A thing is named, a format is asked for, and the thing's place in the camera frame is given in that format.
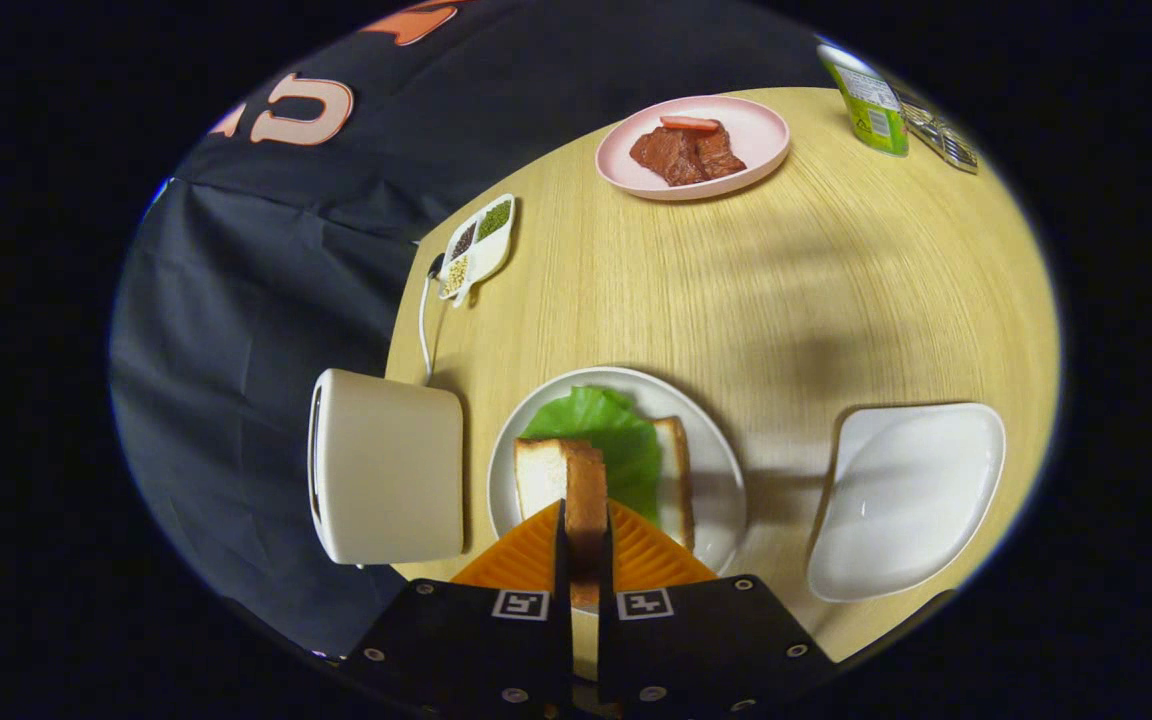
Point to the red sausage strip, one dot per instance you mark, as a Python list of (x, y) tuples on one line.
[(691, 124)]

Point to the white toaster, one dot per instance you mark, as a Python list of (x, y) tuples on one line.
[(386, 470)]

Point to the pile of black beans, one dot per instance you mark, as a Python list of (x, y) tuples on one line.
[(463, 240)]

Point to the pile of green beans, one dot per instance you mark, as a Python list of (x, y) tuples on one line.
[(495, 218)]

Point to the round white plate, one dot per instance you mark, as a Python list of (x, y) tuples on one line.
[(716, 470)]

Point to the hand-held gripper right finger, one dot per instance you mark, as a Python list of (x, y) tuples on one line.
[(607, 580)]

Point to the pile of yellow beans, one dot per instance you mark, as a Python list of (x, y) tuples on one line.
[(455, 276)]

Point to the toasted bread slice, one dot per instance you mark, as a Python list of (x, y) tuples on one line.
[(541, 475)]

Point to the square white plate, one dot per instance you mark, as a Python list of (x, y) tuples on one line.
[(906, 500)]

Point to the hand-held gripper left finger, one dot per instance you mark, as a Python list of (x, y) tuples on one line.
[(562, 575)]

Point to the bread slice under lettuce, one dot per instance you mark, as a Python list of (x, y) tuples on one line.
[(676, 480)]

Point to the brown cooked meat slice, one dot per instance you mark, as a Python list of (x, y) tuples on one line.
[(721, 155), (666, 155)]

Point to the white divided dish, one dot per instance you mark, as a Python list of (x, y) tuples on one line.
[(494, 250)]

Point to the pink plate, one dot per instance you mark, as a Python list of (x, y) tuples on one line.
[(761, 140)]

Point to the green label plastic bottle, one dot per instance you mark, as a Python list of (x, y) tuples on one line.
[(871, 105)]

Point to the green lettuce leaf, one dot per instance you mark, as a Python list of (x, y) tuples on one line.
[(616, 440)]

